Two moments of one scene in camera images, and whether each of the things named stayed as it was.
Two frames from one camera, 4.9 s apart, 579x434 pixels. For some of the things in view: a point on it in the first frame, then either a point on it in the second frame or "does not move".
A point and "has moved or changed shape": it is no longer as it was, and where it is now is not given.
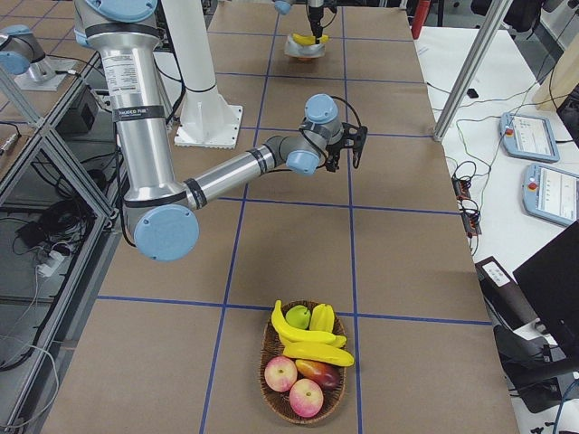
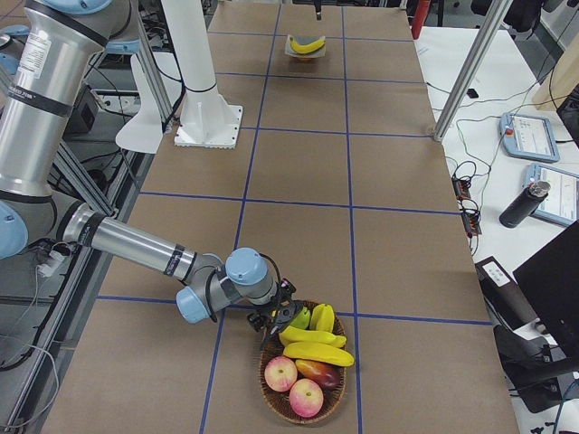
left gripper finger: (319, 28) → (317, 8)
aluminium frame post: (495, 18) does not move
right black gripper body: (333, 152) → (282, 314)
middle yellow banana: (321, 352) does not move
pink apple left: (280, 373) does not move
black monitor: (550, 281) does not move
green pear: (298, 316) does not move
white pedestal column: (206, 119) does not move
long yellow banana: (305, 40) has moved or changed shape
